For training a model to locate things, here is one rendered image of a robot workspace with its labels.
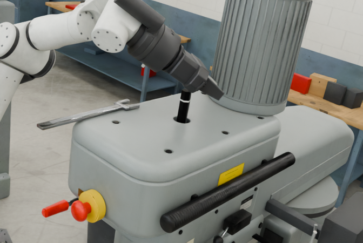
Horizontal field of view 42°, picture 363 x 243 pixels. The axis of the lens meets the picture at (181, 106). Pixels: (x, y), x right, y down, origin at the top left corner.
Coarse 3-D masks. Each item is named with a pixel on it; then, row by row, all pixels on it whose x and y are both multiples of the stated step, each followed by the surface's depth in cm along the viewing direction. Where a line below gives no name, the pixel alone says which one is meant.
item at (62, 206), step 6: (78, 198) 101; (54, 204) 96; (60, 204) 97; (66, 204) 98; (42, 210) 95; (48, 210) 95; (54, 210) 96; (60, 210) 97; (66, 210) 98; (48, 216) 95
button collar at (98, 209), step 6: (84, 192) 89; (90, 192) 88; (96, 192) 89; (84, 198) 89; (90, 198) 88; (96, 198) 87; (102, 198) 88; (90, 204) 88; (96, 204) 87; (102, 204) 88; (96, 210) 87; (102, 210) 88; (90, 216) 89; (96, 216) 88; (102, 216) 88
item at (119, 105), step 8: (120, 104) 102; (136, 104) 104; (88, 112) 95; (96, 112) 96; (104, 112) 97; (56, 120) 90; (64, 120) 90; (72, 120) 91; (40, 128) 87; (48, 128) 87
